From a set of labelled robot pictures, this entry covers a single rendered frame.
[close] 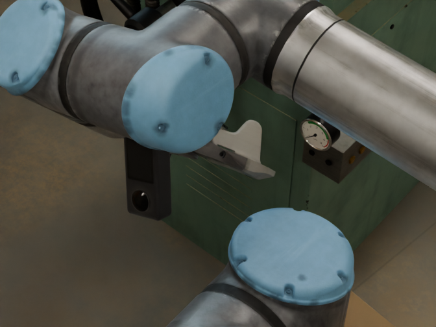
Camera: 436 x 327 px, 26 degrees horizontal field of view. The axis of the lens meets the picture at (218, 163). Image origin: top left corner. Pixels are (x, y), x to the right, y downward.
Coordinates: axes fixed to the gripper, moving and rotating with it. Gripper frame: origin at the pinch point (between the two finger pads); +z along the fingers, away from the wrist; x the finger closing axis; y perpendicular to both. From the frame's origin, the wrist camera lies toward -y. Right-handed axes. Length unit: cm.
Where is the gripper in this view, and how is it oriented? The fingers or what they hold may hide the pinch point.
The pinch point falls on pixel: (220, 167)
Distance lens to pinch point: 112.5
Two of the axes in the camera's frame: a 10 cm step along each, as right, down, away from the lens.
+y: 3.1, -9.5, 1.1
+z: 5.1, 2.6, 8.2
